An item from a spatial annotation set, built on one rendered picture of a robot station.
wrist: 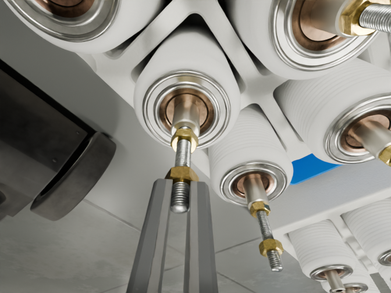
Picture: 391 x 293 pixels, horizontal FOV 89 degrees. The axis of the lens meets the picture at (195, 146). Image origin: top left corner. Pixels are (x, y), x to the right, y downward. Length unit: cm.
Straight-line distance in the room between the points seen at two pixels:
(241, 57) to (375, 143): 14
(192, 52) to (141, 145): 39
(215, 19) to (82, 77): 33
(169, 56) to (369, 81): 16
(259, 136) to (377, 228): 31
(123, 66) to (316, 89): 20
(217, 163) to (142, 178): 42
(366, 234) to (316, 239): 8
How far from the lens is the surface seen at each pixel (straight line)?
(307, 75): 18
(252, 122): 26
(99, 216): 83
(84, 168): 41
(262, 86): 25
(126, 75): 25
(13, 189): 41
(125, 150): 56
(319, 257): 48
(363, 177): 50
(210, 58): 17
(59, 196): 42
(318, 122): 22
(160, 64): 17
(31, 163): 40
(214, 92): 16
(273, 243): 20
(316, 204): 48
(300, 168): 49
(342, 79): 23
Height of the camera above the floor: 40
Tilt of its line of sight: 52 degrees down
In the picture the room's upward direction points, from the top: 180 degrees counter-clockwise
